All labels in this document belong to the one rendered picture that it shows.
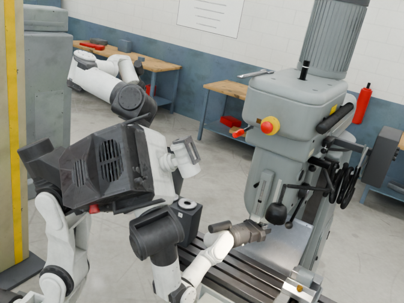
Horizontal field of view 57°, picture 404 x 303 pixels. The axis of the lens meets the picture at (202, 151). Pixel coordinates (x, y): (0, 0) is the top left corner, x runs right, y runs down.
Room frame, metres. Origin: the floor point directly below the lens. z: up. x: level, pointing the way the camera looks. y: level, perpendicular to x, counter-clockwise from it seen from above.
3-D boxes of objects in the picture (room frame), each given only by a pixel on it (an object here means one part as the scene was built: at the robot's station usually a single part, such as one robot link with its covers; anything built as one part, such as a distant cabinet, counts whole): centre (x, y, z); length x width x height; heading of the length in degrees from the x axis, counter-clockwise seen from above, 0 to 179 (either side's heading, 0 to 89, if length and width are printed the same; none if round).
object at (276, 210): (1.10, -0.29, 1.48); 0.07 x 0.07 x 0.06
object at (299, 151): (1.39, -0.33, 1.68); 0.34 x 0.24 x 0.10; 152
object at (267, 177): (1.25, -0.26, 1.44); 0.04 x 0.04 x 0.21; 62
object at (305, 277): (1.24, -0.51, 1.10); 0.06 x 0.05 x 0.06; 61
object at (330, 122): (1.31, -0.45, 1.79); 0.45 x 0.04 x 0.04; 152
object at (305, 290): (1.19, -0.49, 1.08); 0.12 x 0.06 x 0.04; 61
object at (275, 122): (1.15, -0.20, 1.76); 0.06 x 0.02 x 0.06; 62
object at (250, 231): (1.29, -0.24, 1.24); 0.13 x 0.12 x 0.10; 39
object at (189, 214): (1.55, 0.07, 1.09); 0.22 x 0.12 x 0.20; 69
